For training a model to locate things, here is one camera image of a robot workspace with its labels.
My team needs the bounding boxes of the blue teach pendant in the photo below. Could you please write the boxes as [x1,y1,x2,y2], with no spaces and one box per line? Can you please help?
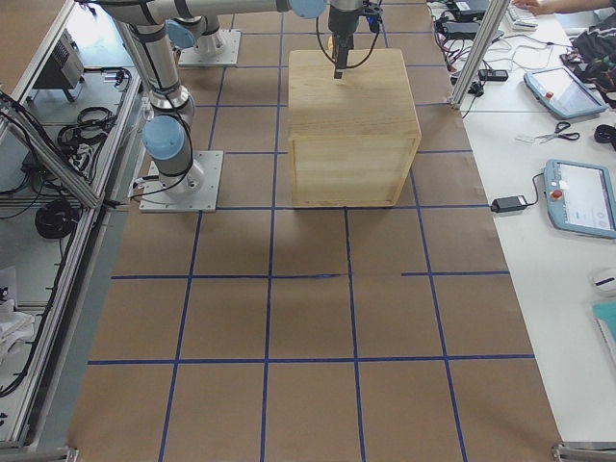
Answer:
[524,66,608,119]
[544,159,615,240]

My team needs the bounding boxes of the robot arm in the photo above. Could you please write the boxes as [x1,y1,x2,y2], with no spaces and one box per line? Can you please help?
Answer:
[96,1,371,198]
[166,15,224,56]

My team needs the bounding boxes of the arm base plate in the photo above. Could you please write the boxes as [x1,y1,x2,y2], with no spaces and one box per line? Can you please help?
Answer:
[139,150,224,213]
[179,29,242,67]

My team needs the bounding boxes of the black power adapter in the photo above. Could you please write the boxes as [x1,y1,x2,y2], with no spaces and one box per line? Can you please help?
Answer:
[490,195,529,214]

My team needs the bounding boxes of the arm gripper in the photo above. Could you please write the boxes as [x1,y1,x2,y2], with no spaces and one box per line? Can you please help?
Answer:
[328,0,361,80]

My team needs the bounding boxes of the person hand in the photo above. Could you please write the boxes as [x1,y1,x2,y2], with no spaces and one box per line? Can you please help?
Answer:
[511,0,545,15]

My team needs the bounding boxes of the black handled scissors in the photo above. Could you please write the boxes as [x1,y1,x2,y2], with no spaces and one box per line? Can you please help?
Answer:
[535,121,580,143]

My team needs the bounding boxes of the wooden drawer cabinet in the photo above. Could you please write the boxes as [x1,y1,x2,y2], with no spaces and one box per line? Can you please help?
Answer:
[288,48,422,208]

